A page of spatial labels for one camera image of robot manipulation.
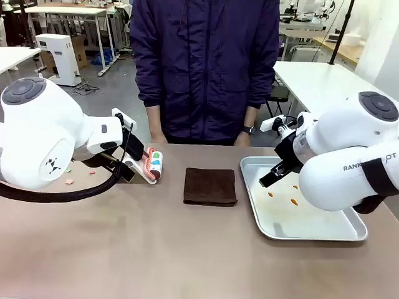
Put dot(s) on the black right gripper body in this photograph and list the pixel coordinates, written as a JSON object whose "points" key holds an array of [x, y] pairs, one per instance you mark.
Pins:
{"points": [[291, 152]]}

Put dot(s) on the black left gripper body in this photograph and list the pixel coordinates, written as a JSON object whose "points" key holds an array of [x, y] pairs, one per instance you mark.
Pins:
{"points": [[134, 148]]}

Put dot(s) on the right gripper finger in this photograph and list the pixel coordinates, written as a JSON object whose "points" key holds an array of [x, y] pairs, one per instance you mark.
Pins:
{"points": [[282, 167], [271, 180]]}

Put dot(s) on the dark brown cloth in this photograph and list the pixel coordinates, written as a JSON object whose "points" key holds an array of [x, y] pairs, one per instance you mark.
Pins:
{"points": [[209, 187]]}

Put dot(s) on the person's right forearm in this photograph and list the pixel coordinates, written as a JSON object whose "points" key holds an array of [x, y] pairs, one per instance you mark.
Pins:
{"points": [[154, 121]]}

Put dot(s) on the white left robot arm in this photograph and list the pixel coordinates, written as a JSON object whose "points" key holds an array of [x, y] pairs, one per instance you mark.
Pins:
{"points": [[37, 130]]}

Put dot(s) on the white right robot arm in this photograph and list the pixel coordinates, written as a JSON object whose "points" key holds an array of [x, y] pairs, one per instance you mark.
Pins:
{"points": [[343, 146]]}

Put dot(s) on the person's left forearm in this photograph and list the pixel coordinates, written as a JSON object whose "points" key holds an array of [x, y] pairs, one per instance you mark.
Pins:
{"points": [[249, 116]]}

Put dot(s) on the person's right hand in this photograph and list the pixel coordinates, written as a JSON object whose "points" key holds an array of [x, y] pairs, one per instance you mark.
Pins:
{"points": [[158, 138]]}

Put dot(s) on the person's left hand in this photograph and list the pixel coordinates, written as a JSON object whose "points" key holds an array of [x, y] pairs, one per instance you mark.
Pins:
{"points": [[243, 140]]}

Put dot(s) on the black wristwatch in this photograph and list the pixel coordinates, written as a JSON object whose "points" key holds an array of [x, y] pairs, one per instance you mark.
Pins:
{"points": [[248, 130]]}

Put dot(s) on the silver metal tray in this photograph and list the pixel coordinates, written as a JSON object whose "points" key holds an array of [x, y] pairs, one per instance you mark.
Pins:
{"points": [[305, 221]]}

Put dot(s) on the black chair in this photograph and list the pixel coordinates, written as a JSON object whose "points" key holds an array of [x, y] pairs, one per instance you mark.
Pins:
{"points": [[279, 93]]}

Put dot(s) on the white table with black pole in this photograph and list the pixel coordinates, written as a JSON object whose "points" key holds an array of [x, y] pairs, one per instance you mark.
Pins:
{"points": [[315, 81]]}

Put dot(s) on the blue bag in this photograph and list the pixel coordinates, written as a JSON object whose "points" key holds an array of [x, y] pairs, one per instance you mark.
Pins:
{"points": [[104, 57]]}

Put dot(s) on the person's purple jacket torso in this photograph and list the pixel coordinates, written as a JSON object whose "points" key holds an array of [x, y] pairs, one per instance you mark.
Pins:
{"points": [[202, 62]]}

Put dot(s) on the brown cardboard box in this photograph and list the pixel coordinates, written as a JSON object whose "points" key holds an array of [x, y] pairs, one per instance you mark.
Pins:
{"points": [[80, 53]]}

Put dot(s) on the light wooden table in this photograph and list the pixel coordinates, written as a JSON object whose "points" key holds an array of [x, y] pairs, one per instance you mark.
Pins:
{"points": [[339, 50]]}

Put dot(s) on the white machine cabinet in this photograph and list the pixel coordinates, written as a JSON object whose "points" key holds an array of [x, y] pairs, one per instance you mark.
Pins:
{"points": [[60, 59]]}

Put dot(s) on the white background desk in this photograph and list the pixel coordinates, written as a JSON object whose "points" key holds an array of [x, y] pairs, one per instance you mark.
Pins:
{"points": [[302, 29]]}

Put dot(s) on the black tripod pole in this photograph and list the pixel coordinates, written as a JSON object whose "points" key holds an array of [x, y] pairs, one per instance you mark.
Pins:
{"points": [[343, 31]]}

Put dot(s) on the white table edge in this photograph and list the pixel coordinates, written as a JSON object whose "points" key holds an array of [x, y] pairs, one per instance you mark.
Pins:
{"points": [[15, 56]]}

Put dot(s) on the white long-legged table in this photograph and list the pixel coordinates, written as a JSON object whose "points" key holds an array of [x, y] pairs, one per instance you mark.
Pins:
{"points": [[68, 11]]}

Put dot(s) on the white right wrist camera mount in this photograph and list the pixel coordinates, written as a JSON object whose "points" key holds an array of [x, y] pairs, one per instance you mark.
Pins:
{"points": [[271, 123]]}

